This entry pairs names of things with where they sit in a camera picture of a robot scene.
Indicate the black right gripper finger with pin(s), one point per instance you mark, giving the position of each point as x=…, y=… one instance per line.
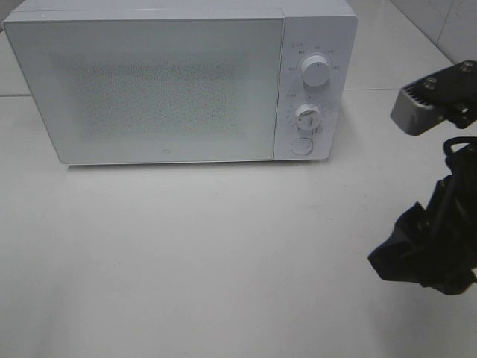
x=452, y=278
x=414, y=250

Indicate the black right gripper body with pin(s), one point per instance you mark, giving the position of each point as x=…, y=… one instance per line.
x=457, y=194

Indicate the white timer knob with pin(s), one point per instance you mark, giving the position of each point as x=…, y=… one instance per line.
x=308, y=117

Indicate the white microwave door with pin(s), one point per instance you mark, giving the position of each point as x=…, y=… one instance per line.
x=153, y=91

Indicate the upper white power knob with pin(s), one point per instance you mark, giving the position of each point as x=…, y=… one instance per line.
x=315, y=70

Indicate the white microwave oven body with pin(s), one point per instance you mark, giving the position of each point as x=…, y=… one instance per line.
x=327, y=28

